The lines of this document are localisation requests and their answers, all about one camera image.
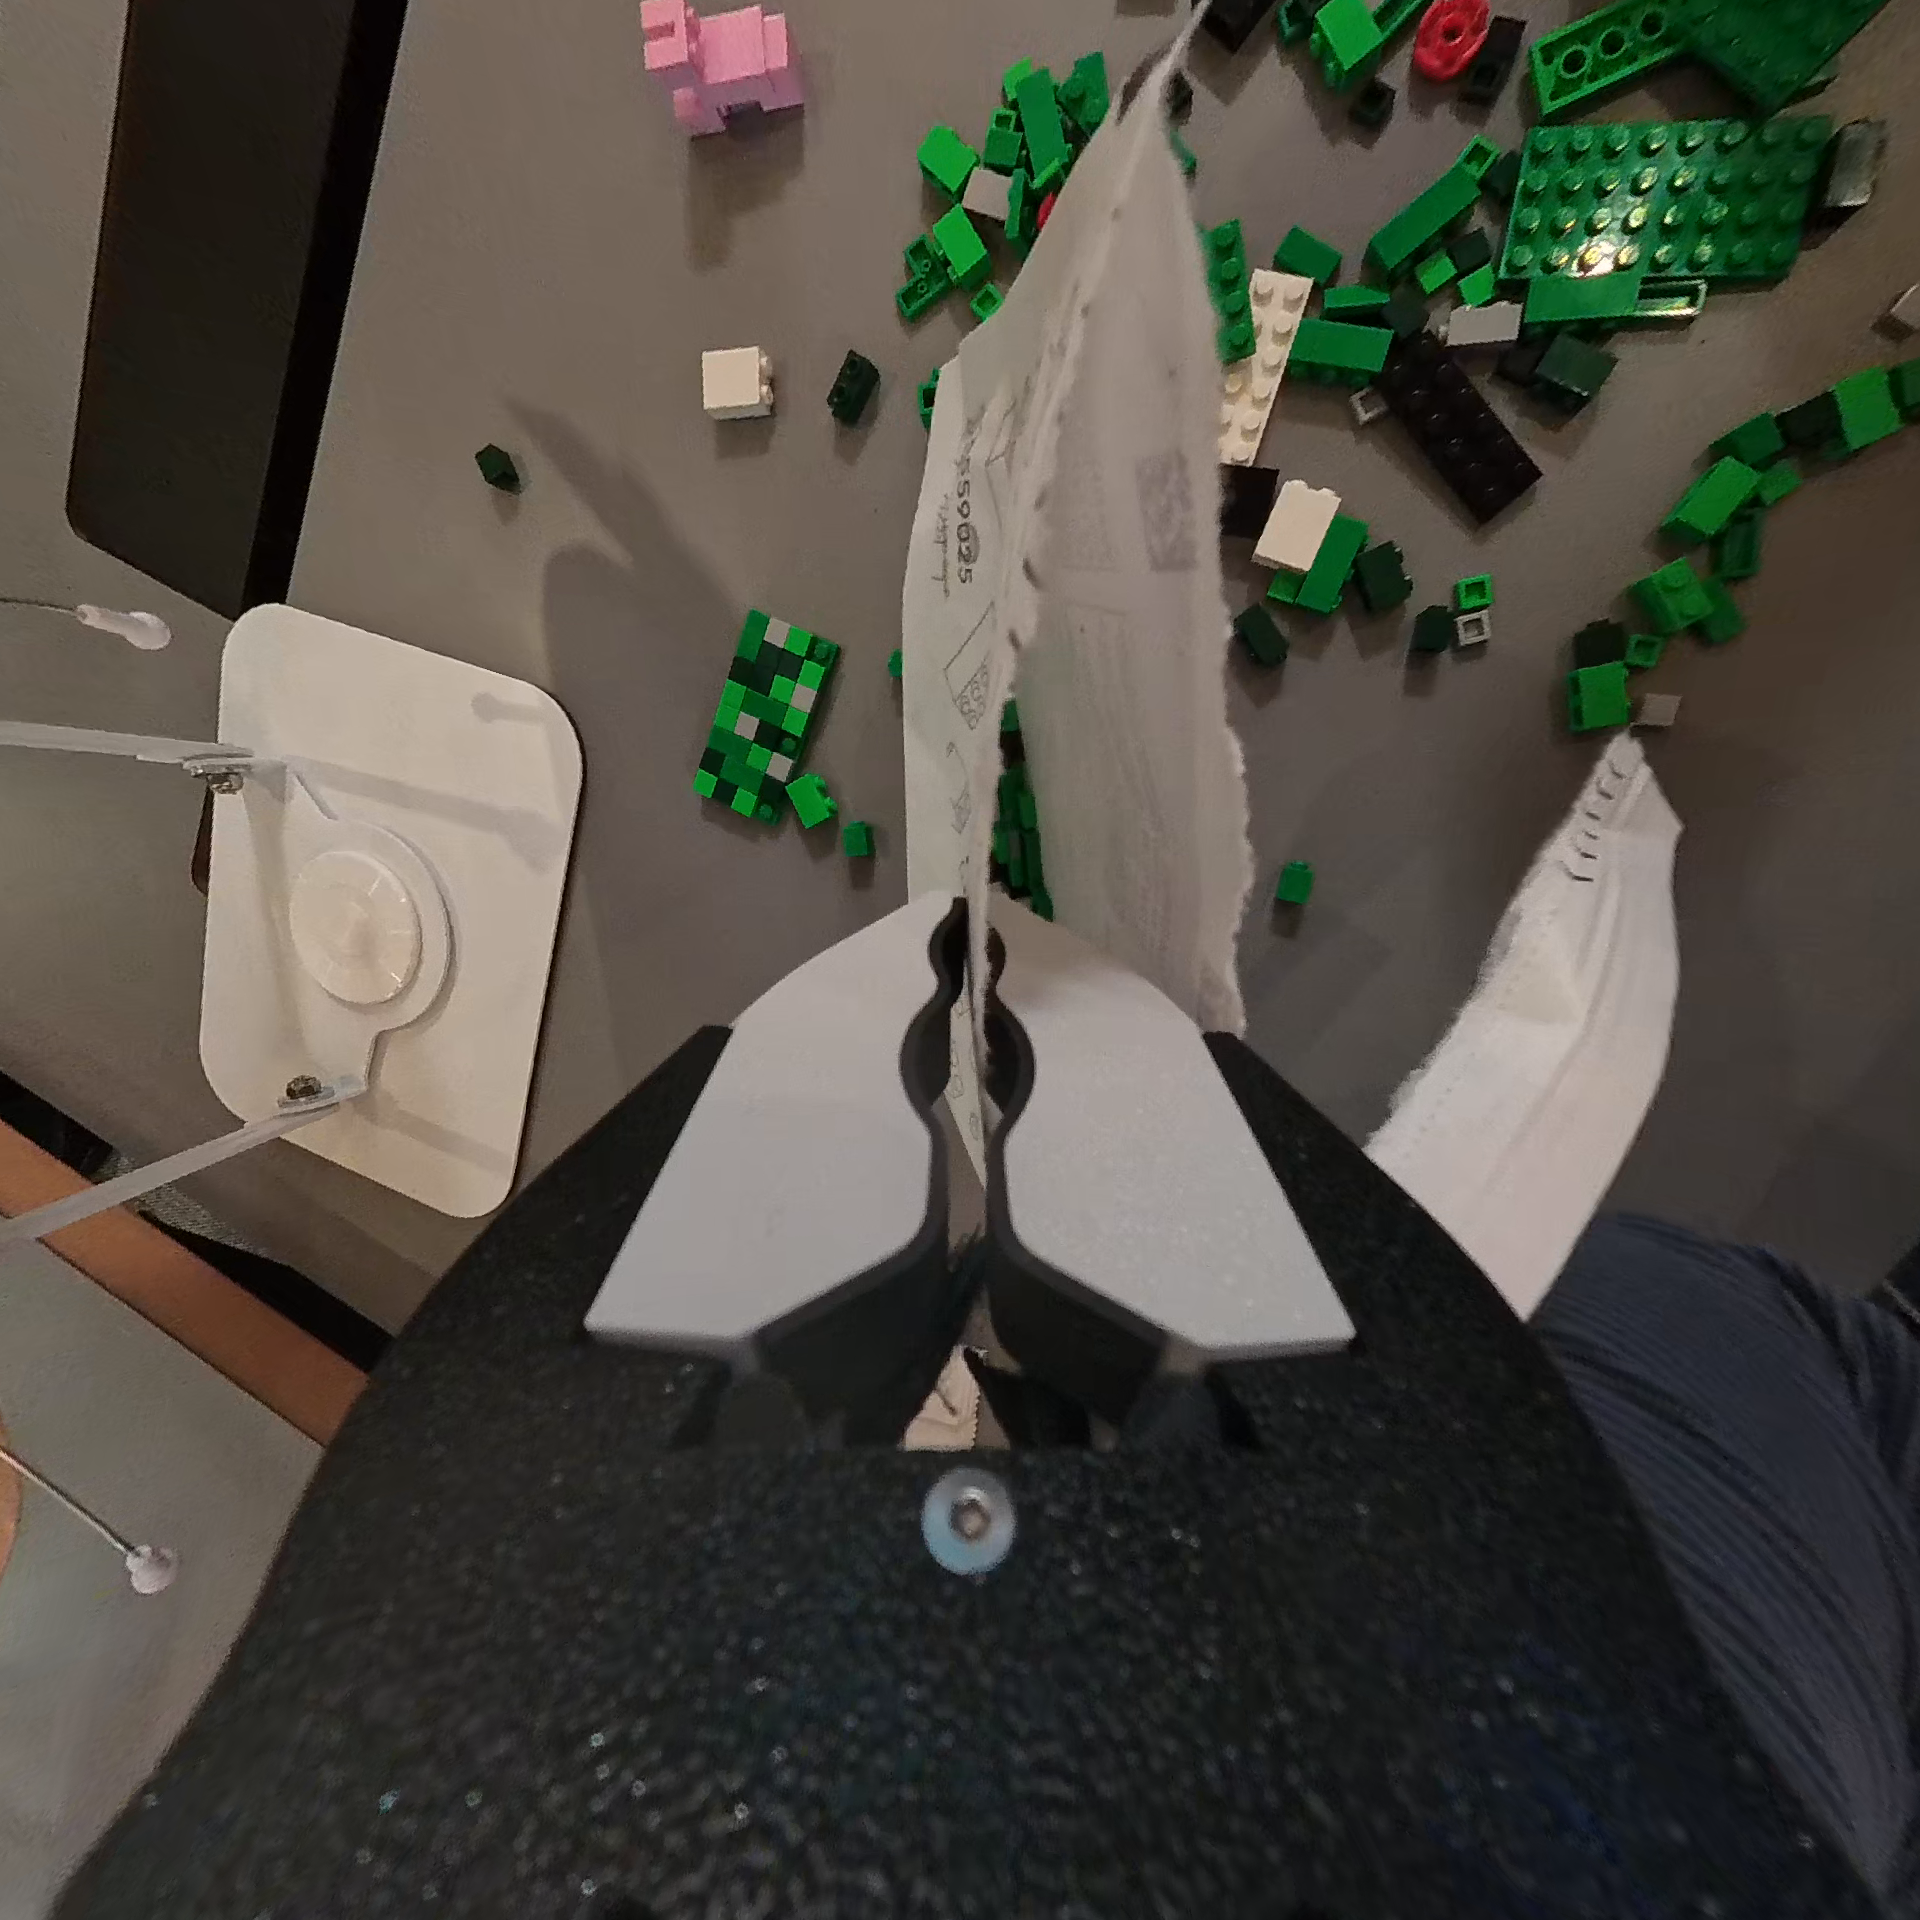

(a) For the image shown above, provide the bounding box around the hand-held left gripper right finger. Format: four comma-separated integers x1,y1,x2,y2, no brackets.
977,921,1358,1383

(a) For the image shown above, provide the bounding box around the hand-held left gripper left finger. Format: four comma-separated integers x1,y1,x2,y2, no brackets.
585,897,965,1371

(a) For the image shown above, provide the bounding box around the white printed paper bag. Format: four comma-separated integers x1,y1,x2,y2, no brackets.
901,0,1258,1450

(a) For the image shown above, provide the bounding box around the grey desk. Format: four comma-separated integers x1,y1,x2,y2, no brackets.
0,0,1920,1322

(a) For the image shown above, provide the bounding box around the green mosaic plate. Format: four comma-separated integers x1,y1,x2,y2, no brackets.
691,607,845,826

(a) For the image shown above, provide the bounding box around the person's blue ribbed sweater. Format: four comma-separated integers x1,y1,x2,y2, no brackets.
1530,1212,1920,1920

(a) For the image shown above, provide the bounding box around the grey table with wooden edge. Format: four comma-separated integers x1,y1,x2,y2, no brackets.
0,1119,373,1920

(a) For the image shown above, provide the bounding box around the long black plate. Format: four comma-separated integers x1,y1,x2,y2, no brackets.
1373,332,1546,525

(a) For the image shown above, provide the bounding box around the long white plate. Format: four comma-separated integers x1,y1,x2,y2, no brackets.
1217,268,1317,464

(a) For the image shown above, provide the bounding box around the curved row of green bricks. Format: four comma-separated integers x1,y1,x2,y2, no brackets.
1567,357,1920,738

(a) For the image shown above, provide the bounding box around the large green studded plate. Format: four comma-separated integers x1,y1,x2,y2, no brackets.
1498,115,1840,327
1697,0,1881,116
1200,215,1251,363

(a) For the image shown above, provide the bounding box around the pile of green bricks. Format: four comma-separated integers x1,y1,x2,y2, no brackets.
894,0,1920,620

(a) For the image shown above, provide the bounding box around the pink brick pig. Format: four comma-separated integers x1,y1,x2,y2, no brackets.
640,0,802,138

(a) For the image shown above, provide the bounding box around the green plate with holes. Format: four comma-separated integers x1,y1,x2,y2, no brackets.
1527,0,1729,123

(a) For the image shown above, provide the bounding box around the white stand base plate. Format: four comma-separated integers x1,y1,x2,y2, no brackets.
0,600,585,1251

